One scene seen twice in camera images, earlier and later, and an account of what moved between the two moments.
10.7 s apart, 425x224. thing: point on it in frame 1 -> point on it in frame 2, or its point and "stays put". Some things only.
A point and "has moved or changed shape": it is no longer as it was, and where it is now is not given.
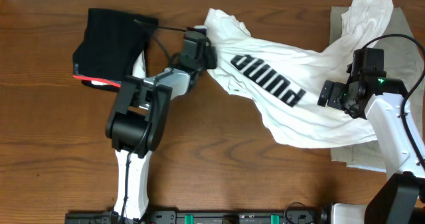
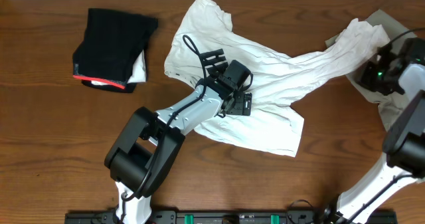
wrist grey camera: (191, 40) -> (237, 76)
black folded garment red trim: (111, 43) stays put
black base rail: (199, 217) stays put
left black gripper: (208, 56) -> (244, 105)
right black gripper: (334, 100) -> (368, 68)
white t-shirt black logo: (283, 78) has moved or changed shape
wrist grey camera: (368, 62) -> (412, 50)
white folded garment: (138, 71) stays put
